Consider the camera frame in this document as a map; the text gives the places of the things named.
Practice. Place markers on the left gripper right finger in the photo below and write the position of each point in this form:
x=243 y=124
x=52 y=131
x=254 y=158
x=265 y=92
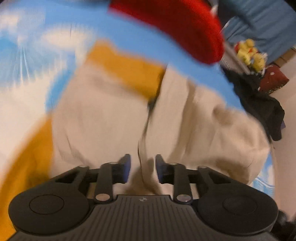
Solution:
x=175 y=174

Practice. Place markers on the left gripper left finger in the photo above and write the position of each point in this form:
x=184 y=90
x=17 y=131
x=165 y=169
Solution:
x=109 y=174

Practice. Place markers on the beige and mustard hooded jacket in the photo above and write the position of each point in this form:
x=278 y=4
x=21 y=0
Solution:
x=117 y=104

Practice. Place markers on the black clothes pile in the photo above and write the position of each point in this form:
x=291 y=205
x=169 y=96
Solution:
x=266 y=109

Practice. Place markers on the dark red cushion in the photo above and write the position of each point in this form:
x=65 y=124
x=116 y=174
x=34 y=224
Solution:
x=272 y=80

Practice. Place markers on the yellow plush toys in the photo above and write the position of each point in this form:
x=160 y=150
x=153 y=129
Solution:
x=247 y=52

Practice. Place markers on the blue patterned bed sheet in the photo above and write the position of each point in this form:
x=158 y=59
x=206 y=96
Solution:
x=44 y=42

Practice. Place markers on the red folded blanket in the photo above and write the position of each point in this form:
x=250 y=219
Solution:
x=190 y=23

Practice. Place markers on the blue curtain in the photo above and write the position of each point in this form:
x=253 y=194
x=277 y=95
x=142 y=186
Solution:
x=271 y=24

